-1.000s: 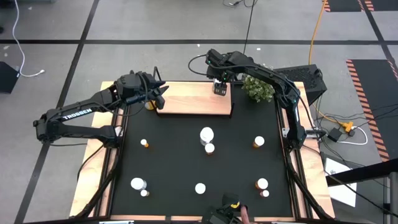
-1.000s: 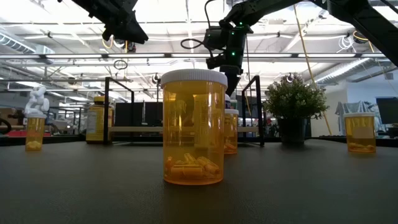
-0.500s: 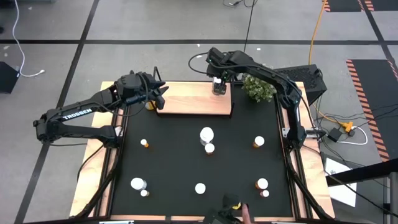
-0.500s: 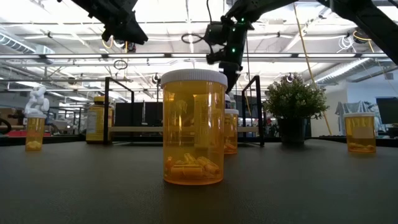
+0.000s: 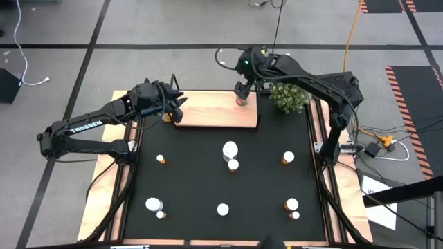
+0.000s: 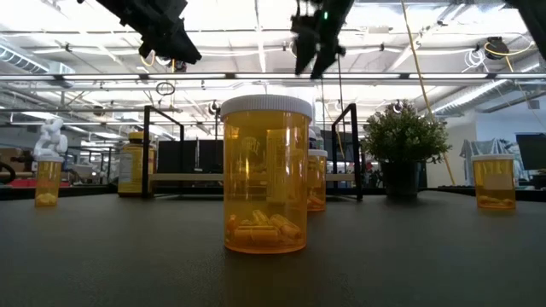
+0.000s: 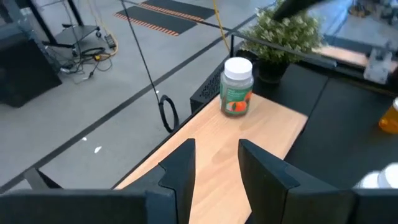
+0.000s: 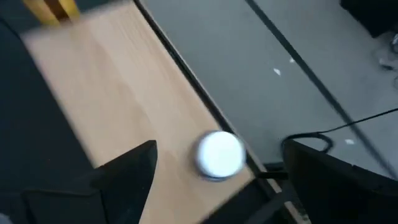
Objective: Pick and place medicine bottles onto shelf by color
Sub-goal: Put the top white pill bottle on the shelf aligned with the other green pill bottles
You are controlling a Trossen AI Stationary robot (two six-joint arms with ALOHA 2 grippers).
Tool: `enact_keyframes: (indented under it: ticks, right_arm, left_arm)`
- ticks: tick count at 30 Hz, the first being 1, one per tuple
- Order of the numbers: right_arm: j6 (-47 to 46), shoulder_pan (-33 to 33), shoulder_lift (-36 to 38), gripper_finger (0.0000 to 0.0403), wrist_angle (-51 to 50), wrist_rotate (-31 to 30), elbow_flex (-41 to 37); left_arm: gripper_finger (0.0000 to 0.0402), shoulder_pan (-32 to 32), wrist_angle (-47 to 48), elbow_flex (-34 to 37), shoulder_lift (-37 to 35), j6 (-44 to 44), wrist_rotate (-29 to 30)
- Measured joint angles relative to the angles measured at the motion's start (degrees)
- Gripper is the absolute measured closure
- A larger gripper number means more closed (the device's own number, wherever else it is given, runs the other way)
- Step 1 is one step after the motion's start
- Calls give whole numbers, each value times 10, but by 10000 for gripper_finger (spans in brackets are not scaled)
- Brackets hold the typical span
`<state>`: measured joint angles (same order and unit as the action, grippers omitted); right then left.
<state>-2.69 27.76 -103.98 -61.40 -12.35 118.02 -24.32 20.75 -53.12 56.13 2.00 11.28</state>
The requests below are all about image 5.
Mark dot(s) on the black aluminium table frame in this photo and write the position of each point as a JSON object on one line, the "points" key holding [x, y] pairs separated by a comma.
{"points": [[124, 193]]}

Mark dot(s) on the large amber pill bottle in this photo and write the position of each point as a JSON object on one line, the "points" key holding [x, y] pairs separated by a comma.
{"points": [[292, 204], [223, 209]]}

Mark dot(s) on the large white aspirin bottle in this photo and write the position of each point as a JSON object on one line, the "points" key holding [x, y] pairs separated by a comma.
{"points": [[230, 149]]}

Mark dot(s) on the black hazard-striped floor mat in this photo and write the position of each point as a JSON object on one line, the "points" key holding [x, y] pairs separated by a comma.
{"points": [[382, 5], [418, 114], [425, 5]]}

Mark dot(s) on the black power adapter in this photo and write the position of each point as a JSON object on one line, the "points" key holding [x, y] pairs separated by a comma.
{"points": [[372, 149]]}

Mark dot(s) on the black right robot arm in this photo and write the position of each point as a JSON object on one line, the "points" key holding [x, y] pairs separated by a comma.
{"points": [[311, 81]]}

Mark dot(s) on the green potted plant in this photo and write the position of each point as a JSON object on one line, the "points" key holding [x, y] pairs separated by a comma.
{"points": [[289, 98]]}

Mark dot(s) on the black floor box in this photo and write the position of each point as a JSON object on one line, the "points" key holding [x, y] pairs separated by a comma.
{"points": [[8, 86]]}

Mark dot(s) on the large white medicine bottle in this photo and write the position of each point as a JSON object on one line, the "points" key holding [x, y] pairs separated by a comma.
{"points": [[153, 203]]}

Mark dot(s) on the slim amber pill bottle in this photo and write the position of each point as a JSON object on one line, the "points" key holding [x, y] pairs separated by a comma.
{"points": [[160, 158]]}

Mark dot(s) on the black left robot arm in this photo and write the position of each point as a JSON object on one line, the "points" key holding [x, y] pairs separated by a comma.
{"points": [[86, 128]]}

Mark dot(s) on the black bar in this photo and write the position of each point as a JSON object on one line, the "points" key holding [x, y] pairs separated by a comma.
{"points": [[408, 191]]}

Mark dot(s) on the black table mat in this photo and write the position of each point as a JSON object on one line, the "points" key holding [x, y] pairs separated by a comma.
{"points": [[194, 186]]}

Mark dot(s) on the white paper sheet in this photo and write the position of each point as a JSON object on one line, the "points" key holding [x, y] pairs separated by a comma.
{"points": [[380, 212]]}

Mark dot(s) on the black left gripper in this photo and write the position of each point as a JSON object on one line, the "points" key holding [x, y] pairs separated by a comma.
{"points": [[152, 98]]}

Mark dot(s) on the yellow power plug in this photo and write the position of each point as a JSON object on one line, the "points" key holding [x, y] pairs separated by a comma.
{"points": [[386, 140]]}

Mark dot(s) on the silver frame bracket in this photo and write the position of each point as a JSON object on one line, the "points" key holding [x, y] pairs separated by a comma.
{"points": [[317, 147]]}

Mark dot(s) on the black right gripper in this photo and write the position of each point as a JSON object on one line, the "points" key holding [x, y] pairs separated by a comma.
{"points": [[251, 67]]}

